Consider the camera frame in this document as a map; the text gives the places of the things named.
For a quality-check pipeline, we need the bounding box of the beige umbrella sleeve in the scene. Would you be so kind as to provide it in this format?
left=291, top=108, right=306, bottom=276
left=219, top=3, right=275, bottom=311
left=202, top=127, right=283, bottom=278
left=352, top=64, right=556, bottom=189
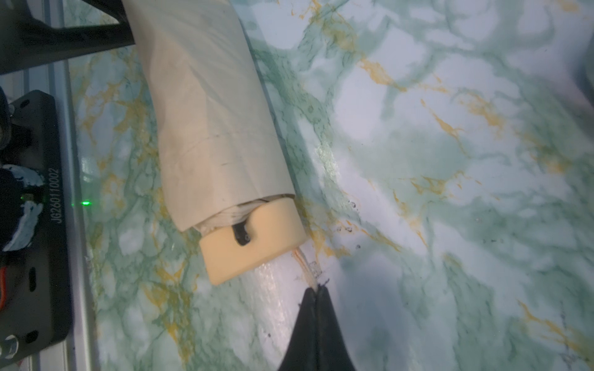
left=124, top=1, right=295, bottom=231

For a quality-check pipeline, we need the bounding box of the beige umbrella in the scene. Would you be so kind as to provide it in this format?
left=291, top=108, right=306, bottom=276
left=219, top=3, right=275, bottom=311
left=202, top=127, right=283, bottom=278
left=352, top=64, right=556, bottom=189
left=200, top=197, right=308, bottom=285

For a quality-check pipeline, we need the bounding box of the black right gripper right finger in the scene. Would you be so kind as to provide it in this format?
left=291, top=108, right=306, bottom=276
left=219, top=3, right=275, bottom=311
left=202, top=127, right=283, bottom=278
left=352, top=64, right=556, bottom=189
left=316, top=285, right=355, bottom=371

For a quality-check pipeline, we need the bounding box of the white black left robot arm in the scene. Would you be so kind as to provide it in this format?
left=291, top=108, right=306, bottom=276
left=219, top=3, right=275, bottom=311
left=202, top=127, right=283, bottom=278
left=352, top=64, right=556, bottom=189
left=1, top=1, right=135, bottom=74

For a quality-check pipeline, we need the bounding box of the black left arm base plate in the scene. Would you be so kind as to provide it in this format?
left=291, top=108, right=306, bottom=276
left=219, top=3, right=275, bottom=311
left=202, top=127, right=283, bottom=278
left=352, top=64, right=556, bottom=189
left=1, top=90, right=73, bottom=367

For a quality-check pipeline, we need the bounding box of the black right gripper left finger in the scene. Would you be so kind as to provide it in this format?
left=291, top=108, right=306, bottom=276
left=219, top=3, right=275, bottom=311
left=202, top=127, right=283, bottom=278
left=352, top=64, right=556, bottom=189
left=278, top=288, right=317, bottom=371

